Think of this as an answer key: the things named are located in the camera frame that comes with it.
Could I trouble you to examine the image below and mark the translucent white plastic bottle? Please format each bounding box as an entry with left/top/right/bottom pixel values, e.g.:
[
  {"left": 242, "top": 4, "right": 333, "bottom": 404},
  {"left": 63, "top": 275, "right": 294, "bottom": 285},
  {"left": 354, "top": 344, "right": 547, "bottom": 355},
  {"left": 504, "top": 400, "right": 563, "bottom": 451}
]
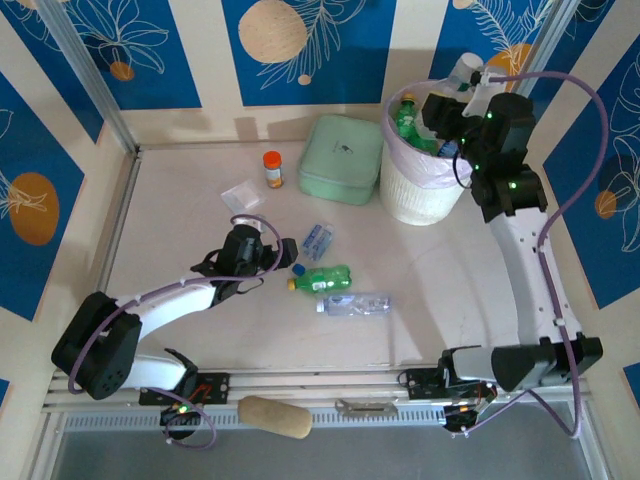
[{"left": 446, "top": 51, "right": 486, "bottom": 93}]

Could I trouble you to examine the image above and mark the blue-label clear bottle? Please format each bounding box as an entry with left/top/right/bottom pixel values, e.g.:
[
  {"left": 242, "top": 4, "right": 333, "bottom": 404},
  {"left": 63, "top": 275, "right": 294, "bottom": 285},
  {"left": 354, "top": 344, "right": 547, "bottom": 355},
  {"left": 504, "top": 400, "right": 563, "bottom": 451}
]
[{"left": 302, "top": 222, "right": 336, "bottom": 263}]

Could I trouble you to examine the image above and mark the green bottle yellow cap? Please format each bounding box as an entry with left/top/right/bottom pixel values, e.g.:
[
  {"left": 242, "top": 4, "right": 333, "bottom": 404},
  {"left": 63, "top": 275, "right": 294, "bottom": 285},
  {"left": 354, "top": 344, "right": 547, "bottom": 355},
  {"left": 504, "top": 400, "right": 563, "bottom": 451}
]
[
  {"left": 286, "top": 264, "right": 352, "bottom": 294},
  {"left": 394, "top": 91, "right": 424, "bottom": 139}
]

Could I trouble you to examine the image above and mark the long clear water bottle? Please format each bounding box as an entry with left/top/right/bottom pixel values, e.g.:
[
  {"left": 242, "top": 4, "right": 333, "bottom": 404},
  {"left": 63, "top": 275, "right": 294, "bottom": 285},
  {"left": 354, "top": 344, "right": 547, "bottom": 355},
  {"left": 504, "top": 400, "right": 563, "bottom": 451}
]
[{"left": 314, "top": 292, "right": 393, "bottom": 318}]

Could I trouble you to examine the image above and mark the pink plastic bin liner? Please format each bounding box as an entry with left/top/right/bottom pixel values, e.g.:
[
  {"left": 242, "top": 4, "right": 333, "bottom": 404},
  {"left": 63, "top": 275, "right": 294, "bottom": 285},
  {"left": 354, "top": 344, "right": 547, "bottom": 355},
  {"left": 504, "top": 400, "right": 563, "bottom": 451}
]
[{"left": 381, "top": 81, "right": 476, "bottom": 190}]

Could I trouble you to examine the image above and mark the white ribbed bin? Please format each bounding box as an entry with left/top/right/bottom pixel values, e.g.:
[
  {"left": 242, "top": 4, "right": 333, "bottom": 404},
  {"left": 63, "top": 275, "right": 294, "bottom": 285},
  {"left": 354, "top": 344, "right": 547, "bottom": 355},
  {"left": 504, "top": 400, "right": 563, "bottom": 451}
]
[{"left": 378, "top": 149, "right": 469, "bottom": 227}]

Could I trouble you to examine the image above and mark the clear plastic bag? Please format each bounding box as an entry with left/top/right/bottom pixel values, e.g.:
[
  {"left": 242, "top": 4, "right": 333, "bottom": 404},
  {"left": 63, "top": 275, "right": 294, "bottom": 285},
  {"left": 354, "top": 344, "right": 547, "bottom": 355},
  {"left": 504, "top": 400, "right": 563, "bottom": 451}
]
[{"left": 220, "top": 180, "right": 267, "bottom": 211}]

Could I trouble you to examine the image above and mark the orange-capped pill bottle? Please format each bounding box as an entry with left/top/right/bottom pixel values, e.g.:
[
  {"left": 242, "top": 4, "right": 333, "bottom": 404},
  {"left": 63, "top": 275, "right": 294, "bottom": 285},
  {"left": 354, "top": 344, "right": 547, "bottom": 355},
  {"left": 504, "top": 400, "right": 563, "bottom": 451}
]
[{"left": 262, "top": 151, "right": 286, "bottom": 190}]

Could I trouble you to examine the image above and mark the mint green zip case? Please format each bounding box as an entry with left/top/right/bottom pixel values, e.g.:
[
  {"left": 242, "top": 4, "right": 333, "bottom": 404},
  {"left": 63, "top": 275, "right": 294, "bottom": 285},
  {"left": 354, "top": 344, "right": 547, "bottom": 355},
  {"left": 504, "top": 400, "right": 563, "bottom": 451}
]
[{"left": 298, "top": 115, "right": 385, "bottom": 206}]

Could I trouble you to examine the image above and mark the small black circuit board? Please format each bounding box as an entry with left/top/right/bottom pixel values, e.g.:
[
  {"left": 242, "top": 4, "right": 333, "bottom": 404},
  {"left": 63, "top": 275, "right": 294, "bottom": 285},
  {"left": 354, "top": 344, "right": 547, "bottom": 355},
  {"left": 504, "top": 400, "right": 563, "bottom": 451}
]
[
  {"left": 442, "top": 399, "right": 496, "bottom": 435},
  {"left": 159, "top": 403, "right": 197, "bottom": 427}
]

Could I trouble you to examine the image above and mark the thin black cable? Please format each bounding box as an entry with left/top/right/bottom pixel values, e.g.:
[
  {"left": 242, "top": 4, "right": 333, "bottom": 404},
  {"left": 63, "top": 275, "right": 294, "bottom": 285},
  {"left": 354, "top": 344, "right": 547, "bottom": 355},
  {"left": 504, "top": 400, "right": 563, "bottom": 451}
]
[{"left": 451, "top": 151, "right": 475, "bottom": 192}]

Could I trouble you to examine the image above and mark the aluminium frame post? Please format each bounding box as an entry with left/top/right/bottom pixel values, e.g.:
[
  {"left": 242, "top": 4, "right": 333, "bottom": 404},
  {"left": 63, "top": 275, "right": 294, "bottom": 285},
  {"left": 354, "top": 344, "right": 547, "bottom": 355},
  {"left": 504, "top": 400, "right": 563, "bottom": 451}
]
[
  {"left": 514, "top": 0, "right": 586, "bottom": 99},
  {"left": 35, "top": 0, "right": 140, "bottom": 155}
]

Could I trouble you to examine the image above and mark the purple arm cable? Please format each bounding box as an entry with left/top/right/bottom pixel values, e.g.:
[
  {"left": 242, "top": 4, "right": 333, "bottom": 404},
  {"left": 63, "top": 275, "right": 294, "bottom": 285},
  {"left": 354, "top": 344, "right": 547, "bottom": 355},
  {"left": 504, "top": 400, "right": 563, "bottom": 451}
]
[
  {"left": 67, "top": 213, "right": 284, "bottom": 396},
  {"left": 487, "top": 71, "right": 610, "bottom": 440}
]

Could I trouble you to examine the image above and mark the aluminium table side rail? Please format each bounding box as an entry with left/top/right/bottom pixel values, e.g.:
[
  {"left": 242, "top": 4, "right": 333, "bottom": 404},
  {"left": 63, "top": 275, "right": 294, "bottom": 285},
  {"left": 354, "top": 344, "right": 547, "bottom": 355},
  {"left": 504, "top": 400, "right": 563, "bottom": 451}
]
[{"left": 27, "top": 149, "right": 144, "bottom": 480}]

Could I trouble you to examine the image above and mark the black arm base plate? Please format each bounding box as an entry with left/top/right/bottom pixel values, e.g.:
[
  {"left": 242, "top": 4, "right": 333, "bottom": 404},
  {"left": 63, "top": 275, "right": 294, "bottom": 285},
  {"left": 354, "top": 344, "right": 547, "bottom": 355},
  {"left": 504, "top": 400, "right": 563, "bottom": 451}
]
[
  {"left": 398, "top": 368, "right": 499, "bottom": 401},
  {"left": 138, "top": 370, "right": 232, "bottom": 407}
]

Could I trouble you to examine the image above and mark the aluminium slotted table rail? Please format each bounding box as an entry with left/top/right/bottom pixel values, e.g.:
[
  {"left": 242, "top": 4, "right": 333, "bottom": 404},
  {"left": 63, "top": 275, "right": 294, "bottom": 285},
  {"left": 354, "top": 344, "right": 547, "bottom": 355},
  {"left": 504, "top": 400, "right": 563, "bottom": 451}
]
[{"left": 42, "top": 369, "right": 591, "bottom": 431}]

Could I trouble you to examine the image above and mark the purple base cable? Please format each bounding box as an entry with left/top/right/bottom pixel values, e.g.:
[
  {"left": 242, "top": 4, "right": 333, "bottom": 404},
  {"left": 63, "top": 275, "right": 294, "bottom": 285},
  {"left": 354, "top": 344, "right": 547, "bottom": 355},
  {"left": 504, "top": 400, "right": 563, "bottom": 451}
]
[
  {"left": 162, "top": 394, "right": 221, "bottom": 450},
  {"left": 447, "top": 375, "right": 535, "bottom": 440}
]

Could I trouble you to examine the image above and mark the flat metal bracket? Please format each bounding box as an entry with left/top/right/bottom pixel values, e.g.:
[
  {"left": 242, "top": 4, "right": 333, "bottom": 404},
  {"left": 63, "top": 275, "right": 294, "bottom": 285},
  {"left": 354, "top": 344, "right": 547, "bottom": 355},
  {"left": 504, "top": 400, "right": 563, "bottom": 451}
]
[{"left": 333, "top": 397, "right": 400, "bottom": 417}]

